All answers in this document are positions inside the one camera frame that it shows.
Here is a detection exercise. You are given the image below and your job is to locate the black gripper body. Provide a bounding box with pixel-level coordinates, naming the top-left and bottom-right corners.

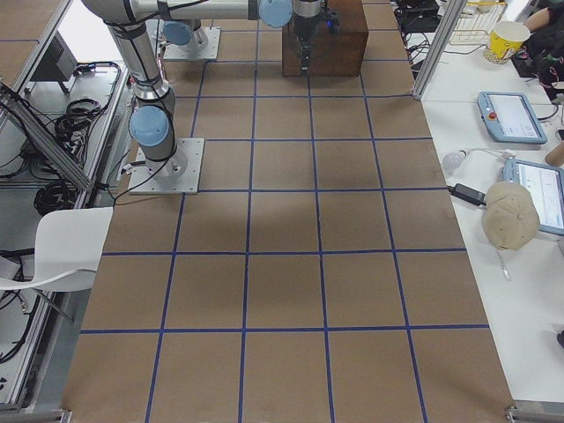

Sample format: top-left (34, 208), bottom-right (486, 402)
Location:
top-left (293, 0), bottom-right (318, 42)

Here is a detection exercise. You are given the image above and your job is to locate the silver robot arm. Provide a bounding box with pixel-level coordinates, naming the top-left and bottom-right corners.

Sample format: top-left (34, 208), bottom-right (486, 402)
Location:
top-left (163, 19), bottom-right (209, 53)
top-left (84, 1), bottom-right (327, 104)

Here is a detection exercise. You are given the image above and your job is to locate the dark wooden drawer cabinet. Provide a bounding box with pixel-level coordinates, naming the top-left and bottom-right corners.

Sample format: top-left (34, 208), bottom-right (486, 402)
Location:
top-left (282, 0), bottom-right (368, 78)

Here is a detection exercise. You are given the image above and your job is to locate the white light bulb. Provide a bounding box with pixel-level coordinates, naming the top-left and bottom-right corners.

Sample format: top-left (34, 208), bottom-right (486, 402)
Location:
top-left (442, 150), bottom-right (468, 174)

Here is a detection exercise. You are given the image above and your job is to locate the yellow popcorn bucket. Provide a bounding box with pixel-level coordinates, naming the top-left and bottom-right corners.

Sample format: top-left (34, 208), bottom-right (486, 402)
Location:
top-left (483, 21), bottom-right (531, 64)

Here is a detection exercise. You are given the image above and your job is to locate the black power adapter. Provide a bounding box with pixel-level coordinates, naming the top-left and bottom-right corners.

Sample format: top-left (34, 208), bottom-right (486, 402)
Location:
top-left (448, 183), bottom-right (486, 206)

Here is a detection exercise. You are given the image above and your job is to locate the blue teach pendant far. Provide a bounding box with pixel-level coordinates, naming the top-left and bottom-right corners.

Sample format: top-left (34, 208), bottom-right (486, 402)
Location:
top-left (477, 92), bottom-right (547, 145)

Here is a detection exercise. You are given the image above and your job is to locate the blue teach pendant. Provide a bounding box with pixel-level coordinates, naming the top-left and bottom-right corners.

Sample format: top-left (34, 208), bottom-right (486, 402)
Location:
top-left (477, 92), bottom-right (547, 145)
top-left (502, 159), bottom-right (563, 236)

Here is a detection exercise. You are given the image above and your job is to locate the grey control box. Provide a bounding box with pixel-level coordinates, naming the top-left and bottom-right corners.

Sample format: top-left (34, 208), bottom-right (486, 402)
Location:
top-left (30, 32), bottom-right (78, 93)

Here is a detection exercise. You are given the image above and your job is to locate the beige baseball cap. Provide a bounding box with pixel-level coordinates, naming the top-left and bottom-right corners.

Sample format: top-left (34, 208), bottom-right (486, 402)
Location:
top-left (482, 182), bottom-right (540, 250)

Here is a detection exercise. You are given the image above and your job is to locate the cardboard tube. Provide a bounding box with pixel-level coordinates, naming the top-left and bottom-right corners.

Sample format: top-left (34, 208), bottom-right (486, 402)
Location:
top-left (545, 143), bottom-right (564, 167)

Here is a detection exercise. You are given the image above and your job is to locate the blue teach pendant near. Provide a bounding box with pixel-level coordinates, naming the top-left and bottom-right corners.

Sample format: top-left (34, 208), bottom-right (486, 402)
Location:
top-left (502, 159), bottom-right (563, 236)

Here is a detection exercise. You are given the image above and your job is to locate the white plastic chair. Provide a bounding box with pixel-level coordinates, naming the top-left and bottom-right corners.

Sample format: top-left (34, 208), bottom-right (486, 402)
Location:
top-left (1, 207), bottom-right (113, 292)

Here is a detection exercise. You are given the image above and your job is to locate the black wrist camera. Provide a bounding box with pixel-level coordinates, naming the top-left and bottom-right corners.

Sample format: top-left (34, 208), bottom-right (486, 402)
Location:
top-left (323, 8), bottom-right (340, 35)

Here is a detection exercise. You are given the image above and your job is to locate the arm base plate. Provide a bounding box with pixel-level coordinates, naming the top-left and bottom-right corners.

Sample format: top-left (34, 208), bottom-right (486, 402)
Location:
top-left (160, 26), bottom-right (221, 62)
top-left (128, 137), bottom-right (204, 195)

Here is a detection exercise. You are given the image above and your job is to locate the aluminium frame post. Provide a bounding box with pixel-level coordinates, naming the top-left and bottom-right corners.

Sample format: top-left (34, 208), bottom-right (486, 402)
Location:
top-left (412, 0), bottom-right (466, 100)

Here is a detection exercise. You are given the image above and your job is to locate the gold wire rack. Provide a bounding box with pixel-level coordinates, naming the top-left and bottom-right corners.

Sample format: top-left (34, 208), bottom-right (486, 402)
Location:
top-left (449, 1), bottom-right (508, 46)

